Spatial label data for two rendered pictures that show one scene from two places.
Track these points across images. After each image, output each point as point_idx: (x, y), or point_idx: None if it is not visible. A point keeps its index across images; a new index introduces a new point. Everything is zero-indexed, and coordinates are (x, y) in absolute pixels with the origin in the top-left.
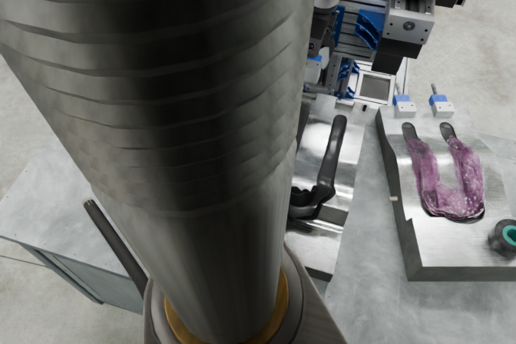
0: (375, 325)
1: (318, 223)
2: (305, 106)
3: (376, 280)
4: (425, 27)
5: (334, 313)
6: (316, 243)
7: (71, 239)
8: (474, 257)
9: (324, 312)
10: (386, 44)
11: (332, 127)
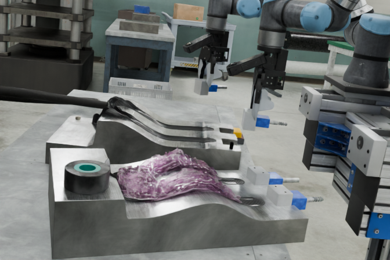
0: (3, 179)
1: (93, 138)
2: (213, 129)
3: (48, 181)
4: (368, 146)
5: (15, 164)
6: (75, 138)
7: None
8: (62, 168)
9: None
10: (357, 180)
11: (198, 138)
